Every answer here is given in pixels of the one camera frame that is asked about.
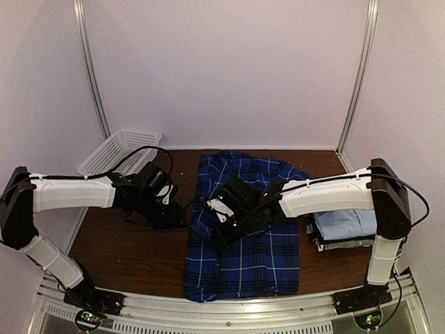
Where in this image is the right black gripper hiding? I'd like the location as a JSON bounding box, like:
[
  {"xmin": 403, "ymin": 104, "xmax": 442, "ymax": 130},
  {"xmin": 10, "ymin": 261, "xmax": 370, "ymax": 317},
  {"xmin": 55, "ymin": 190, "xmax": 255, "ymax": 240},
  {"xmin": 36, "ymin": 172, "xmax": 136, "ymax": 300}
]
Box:
[{"xmin": 210, "ymin": 205, "xmax": 257, "ymax": 249}]

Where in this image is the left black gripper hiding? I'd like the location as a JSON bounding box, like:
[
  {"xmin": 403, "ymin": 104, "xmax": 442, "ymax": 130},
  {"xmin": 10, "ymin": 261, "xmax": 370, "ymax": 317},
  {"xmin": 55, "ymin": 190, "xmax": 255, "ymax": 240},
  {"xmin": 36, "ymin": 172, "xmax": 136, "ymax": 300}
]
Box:
[{"xmin": 135, "ymin": 192, "xmax": 188, "ymax": 230}]

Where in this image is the blue plaid long sleeve shirt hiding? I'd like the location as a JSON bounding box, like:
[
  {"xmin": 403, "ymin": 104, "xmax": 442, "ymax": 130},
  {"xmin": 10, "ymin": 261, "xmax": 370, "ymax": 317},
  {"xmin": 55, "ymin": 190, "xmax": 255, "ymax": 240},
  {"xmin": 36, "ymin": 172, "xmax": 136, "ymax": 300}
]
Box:
[{"xmin": 183, "ymin": 151, "xmax": 310, "ymax": 303}]

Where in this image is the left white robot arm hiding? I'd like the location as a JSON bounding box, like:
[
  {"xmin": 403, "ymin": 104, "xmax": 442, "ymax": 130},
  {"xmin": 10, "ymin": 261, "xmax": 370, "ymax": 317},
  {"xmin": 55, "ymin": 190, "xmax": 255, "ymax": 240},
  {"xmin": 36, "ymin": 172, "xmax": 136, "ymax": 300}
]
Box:
[{"xmin": 1, "ymin": 162, "xmax": 182, "ymax": 309}]

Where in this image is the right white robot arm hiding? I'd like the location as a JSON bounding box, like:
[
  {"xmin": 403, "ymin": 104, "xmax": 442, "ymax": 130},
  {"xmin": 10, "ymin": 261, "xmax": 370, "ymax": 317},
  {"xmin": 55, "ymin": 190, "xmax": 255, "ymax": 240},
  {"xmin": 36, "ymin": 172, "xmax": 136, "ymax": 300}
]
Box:
[{"xmin": 204, "ymin": 159, "xmax": 412, "ymax": 308}]

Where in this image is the white plastic mesh basket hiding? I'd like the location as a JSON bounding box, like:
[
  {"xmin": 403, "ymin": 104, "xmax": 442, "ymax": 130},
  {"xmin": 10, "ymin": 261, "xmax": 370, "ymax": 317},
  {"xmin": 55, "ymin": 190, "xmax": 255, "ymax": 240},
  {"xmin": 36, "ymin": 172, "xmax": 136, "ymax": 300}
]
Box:
[{"xmin": 77, "ymin": 129, "xmax": 162, "ymax": 175}]

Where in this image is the light blue folded shirt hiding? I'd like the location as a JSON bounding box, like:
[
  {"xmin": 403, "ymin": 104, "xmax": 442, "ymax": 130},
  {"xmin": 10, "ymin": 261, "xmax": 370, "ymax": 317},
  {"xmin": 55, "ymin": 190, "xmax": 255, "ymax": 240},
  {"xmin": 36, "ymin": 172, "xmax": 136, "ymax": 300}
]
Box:
[{"xmin": 314, "ymin": 209, "xmax": 377, "ymax": 241}]

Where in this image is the left circuit board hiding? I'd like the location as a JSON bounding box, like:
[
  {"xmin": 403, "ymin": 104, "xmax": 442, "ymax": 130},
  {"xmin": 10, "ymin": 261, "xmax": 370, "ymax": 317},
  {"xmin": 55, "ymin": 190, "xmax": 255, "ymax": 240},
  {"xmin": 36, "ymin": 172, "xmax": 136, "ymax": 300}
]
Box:
[{"xmin": 74, "ymin": 310, "xmax": 106, "ymax": 332}]

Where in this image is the circuit board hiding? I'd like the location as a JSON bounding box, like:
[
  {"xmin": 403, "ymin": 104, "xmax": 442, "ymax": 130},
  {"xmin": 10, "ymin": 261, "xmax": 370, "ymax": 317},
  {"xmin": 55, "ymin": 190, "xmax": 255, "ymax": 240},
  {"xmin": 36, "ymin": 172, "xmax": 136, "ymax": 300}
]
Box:
[
  {"xmin": 74, "ymin": 310, "xmax": 106, "ymax": 332},
  {"xmin": 354, "ymin": 310, "xmax": 382, "ymax": 331}
]

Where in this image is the right circuit board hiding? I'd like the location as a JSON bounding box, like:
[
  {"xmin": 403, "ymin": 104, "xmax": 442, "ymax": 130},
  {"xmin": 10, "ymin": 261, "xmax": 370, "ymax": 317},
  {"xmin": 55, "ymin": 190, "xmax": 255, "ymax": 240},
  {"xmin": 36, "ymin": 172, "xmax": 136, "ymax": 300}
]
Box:
[{"xmin": 354, "ymin": 310, "xmax": 382, "ymax": 331}]

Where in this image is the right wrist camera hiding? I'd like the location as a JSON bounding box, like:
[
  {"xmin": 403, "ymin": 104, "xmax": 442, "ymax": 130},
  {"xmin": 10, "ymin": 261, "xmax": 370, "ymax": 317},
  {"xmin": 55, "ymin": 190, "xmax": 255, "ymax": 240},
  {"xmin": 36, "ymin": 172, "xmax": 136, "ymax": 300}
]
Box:
[{"xmin": 205, "ymin": 198, "xmax": 234, "ymax": 223}]

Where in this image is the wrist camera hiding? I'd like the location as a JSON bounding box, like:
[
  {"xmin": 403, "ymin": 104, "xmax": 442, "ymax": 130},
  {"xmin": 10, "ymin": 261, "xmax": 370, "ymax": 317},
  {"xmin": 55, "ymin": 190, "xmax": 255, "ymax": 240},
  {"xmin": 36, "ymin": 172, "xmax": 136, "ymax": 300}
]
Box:
[
  {"xmin": 156, "ymin": 184, "xmax": 178, "ymax": 205},
  {"xmin": 205, "ymin": 198, "xmax": 234, "ymax": 223}
]

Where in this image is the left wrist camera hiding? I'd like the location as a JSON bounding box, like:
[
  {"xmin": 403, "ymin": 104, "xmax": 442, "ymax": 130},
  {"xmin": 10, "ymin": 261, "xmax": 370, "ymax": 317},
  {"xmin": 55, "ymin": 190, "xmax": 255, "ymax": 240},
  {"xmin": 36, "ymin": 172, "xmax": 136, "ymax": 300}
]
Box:
[{"xmin": 156, "ymin": 184, "xmax": 178, "ymax": 205}]

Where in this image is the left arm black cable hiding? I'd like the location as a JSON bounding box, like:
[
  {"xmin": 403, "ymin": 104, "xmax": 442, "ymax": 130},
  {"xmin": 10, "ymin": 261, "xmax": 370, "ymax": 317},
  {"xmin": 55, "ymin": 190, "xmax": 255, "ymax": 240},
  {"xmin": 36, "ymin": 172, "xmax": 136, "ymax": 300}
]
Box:
[{"xmin": 29, "ymin": 145, "xmax": 175, "ymax": 182}]

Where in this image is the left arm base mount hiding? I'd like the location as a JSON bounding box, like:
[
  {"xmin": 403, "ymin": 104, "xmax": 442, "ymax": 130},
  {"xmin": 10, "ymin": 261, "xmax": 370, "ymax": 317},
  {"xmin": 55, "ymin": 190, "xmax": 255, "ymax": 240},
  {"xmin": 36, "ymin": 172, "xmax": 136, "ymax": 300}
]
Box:
[{"xmin": 63, "ymin": 277, "xmax": 124, "ymax": 316}]

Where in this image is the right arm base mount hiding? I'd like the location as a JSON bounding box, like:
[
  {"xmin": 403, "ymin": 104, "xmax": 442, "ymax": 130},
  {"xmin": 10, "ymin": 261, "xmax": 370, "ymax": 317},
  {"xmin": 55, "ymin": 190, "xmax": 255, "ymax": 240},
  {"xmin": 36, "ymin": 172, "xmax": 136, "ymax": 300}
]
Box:
[{"xmin": 333, "ymin": 283, "xmax": 392, "ymax": 315}]

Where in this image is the left aluminium frame post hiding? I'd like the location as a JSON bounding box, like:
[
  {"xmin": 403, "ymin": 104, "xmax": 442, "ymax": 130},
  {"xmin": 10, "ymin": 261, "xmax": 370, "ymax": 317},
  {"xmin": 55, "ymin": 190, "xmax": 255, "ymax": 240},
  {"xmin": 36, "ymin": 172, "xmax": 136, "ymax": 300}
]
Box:
[{"xmin": 72, "ymin": 0, "xmax": 111, "ymax": 139}]

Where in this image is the aluminium frame post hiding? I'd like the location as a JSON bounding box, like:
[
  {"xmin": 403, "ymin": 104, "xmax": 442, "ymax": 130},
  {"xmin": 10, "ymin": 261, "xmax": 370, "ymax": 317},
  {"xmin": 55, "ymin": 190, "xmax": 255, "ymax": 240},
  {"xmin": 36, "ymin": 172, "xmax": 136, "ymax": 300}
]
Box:
[
  {"xmin": 72, "ymin": 0, "xmax": 111, "ymax": 139},
  {"xmin": 336, "ymin": 0, "xmax": 379, "ymax": 157}
]

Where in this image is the right aluminium frame post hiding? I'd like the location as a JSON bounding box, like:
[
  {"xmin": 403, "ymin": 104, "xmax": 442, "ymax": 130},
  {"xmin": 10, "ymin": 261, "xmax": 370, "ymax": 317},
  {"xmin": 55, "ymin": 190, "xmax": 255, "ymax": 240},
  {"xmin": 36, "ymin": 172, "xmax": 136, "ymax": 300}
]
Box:
[{"xmin": 336, "ymin": 0, "xmax": 379, "ymax": 157}]

